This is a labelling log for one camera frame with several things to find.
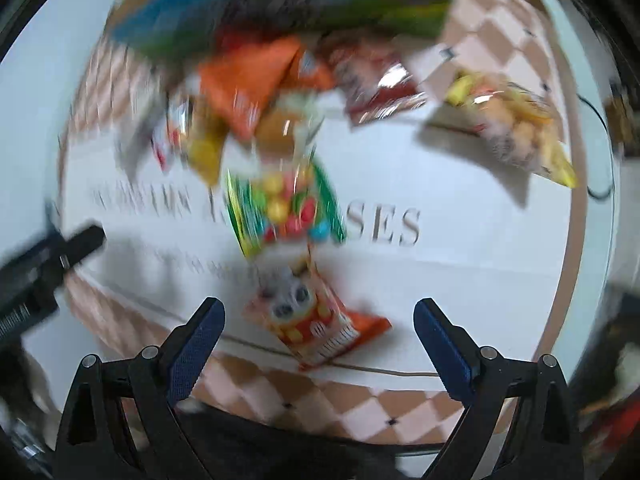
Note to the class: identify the orange cartoon snack packet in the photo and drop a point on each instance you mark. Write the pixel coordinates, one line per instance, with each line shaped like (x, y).
(305, 317)

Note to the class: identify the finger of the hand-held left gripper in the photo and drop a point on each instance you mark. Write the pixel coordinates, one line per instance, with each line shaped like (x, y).
(55, 257)

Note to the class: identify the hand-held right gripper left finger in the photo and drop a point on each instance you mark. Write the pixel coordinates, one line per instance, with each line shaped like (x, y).
(196, 350)

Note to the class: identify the small white red packet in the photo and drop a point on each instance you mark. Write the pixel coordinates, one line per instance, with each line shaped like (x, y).
(167, 137)

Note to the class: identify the red snack packet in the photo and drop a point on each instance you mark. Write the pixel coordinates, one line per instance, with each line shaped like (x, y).
(375, 85)

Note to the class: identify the green candy packet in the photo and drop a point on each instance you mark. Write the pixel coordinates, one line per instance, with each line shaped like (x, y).
(287, 207)

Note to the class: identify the small yellow snack packet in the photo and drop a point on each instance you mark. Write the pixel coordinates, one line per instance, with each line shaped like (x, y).
(205, 150)

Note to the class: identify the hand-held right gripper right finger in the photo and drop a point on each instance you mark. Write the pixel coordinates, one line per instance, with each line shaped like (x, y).
(445, 355)

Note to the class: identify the burger print snack packet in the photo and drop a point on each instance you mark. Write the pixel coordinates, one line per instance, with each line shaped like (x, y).
(285, 125)

